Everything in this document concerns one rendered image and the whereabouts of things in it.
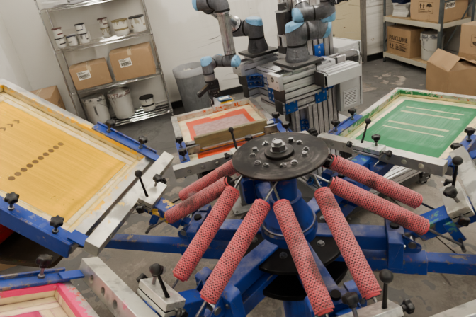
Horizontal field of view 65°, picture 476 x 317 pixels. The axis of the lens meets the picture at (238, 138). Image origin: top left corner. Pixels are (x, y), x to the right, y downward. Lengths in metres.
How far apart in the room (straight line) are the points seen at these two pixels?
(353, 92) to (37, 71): 4.28
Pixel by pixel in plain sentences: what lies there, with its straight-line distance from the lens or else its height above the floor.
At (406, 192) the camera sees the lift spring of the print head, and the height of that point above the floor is 1.14.
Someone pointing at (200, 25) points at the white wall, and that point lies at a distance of 5.60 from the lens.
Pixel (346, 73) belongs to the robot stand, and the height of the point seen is 1.15.
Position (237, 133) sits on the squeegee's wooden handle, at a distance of 2.03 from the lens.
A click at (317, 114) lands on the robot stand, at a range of 2.73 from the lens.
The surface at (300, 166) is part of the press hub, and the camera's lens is 1.08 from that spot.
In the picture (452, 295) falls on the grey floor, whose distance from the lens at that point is 2.56.
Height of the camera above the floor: 1.86
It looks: 25 degrees down
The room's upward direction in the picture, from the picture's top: 10 degrees counter-clockwise
